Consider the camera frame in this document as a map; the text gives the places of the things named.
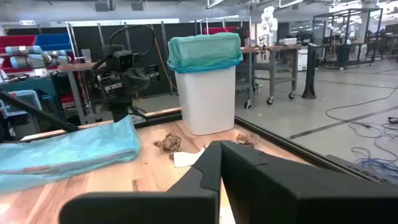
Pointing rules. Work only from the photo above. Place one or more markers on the black aluminium table frame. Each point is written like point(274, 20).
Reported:
point(280, 141)

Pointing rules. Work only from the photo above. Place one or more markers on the teal storage cart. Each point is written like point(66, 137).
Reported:
point(31, 85)

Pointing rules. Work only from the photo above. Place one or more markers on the wood top metal workbench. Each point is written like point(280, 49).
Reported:
point(77, 67)
point(273, 47)

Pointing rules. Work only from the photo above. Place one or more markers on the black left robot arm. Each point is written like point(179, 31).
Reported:
point(119, 109)

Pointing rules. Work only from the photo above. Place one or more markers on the black partition panel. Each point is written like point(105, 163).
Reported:
point(87, 40)

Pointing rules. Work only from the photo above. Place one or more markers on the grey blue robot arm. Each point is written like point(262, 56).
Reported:
point(28, 60)

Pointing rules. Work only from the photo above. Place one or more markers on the brown paper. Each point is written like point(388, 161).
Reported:
point(170, 143)
point(247, 139)

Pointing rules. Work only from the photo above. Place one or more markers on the black stanchion post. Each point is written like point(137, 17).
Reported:
point(310, 74)

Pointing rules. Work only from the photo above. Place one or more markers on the white humanoid robot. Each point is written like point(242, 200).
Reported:
point(269, 23)

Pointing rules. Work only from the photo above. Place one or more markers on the red storage bin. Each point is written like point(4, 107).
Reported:
point(15, 42)
point(224, 30)

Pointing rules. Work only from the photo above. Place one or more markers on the white paper scrap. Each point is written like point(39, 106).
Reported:
point(185, 159)

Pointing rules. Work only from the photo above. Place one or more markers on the white plastic trash bin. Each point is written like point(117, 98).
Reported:
point(206, 102)

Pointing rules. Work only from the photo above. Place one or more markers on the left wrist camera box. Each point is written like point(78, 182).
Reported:
point(123, 60)

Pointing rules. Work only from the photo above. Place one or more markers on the light blue trash bag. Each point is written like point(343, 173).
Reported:
point(68, 152)

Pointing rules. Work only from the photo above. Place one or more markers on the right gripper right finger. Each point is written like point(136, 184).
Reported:
point(311, 202)

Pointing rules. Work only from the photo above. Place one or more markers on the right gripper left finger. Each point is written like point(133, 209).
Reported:
point(155, 208)

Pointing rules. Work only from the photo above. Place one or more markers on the blue storage bin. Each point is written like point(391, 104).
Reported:
point(53, 40)

